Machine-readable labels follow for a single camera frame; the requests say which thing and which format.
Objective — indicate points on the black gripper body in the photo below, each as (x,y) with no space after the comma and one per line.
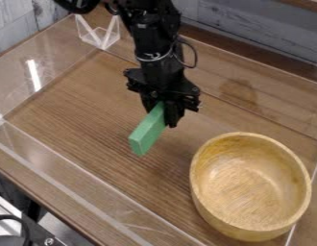
(162,80)

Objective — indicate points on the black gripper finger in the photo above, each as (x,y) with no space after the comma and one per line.
(150,102)
(174,112)

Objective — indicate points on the green rectangular block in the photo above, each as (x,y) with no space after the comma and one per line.
(146,134)

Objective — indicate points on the brown wooden bowl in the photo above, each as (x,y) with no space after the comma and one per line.
(250,186)

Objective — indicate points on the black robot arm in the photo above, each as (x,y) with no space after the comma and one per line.
(152,23)

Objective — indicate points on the clear acrylic corner bracket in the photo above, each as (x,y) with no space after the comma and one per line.
(100,37)

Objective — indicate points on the clear acrylic tray wall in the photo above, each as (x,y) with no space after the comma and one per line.
(108,217)

